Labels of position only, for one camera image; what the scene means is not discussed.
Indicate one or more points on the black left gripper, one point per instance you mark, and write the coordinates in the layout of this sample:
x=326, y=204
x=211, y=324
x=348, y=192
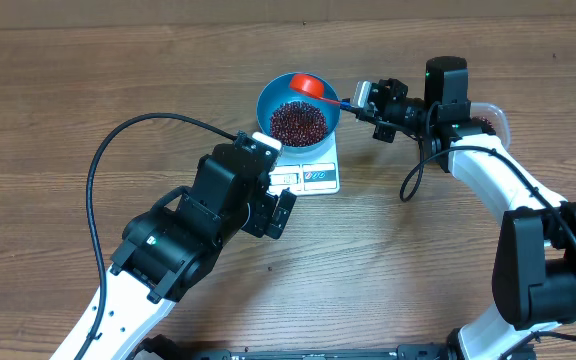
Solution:
x=264, y=208

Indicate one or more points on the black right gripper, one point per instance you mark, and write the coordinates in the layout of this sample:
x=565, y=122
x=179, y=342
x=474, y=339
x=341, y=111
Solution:
x=379, y=111

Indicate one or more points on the red scoop with blue handle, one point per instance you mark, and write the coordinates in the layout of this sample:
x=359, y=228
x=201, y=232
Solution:
x=314, y=88

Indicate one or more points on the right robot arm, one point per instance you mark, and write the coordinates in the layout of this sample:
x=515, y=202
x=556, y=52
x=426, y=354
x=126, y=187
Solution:
x=534, y=272

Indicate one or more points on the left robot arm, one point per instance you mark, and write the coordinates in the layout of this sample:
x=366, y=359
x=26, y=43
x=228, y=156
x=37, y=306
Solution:
x=170, y=248

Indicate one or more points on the white digital kitchen scale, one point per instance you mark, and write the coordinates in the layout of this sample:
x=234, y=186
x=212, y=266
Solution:
x=307, y=171

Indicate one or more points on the red beans in bowl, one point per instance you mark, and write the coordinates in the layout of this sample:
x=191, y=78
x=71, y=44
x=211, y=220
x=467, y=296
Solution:
x=298, y=124

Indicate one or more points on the clear plastic food container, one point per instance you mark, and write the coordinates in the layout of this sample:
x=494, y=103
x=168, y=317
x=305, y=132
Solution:
x=498, y=119

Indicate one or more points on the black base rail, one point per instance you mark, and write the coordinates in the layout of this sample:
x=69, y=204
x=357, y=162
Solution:
x=162, y=348

